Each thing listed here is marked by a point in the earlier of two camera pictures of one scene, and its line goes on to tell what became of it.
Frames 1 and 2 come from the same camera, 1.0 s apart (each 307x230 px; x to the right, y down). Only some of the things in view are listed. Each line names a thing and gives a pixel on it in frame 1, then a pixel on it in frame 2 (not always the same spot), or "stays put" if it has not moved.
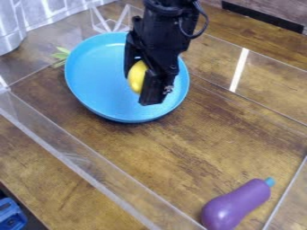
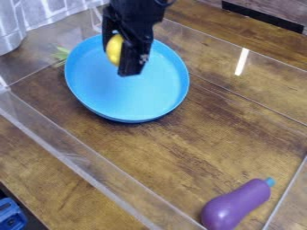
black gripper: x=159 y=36 to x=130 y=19
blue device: x=12 y=217 stays put
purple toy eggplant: x=224 y=212 stays put
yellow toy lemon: x=134 y=74 to x=113 y=48
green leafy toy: x=60 y=56 stays put
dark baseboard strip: x=260 y=16 stays put
